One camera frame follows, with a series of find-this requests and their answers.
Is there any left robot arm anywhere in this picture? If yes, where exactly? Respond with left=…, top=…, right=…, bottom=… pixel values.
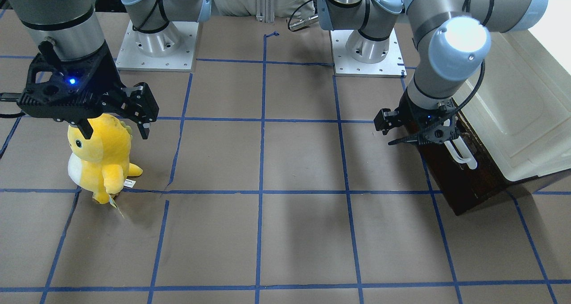
left=316, top=0, right=549, bottom=145

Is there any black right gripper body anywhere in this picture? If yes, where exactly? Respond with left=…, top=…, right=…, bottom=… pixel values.
left=17, top=41, right=159, bottom=122

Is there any white drawer handle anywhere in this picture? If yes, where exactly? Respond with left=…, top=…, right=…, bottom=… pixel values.
left=444, top=137, right=478, bottom=170

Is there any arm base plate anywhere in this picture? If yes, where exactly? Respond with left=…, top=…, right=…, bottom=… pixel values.
left=330, top=29, right=407, bottom=78
left=116, top=21, right=200, bottom=72

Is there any dark wooden drawer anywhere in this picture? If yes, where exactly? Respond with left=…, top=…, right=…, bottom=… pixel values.
left=417, top=113, right=511, bottom=215

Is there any aluminium frame post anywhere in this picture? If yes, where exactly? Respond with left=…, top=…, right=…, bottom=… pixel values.
left=255, top=0, right=275, bottom=25

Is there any cream plastic cabinet top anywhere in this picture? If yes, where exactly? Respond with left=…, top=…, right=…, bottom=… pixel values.
left=462, top=31, right=571, bottom=181

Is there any yellow plush toy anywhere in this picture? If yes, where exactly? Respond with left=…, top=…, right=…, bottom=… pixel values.
left=67, top=114, right=143, bottom=209

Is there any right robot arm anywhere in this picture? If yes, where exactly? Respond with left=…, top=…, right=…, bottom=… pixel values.
left=1, top=0, right=212, bottom=139

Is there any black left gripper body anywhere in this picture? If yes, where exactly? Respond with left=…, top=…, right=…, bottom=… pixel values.
left=374, top=94, right=458, bottom=146

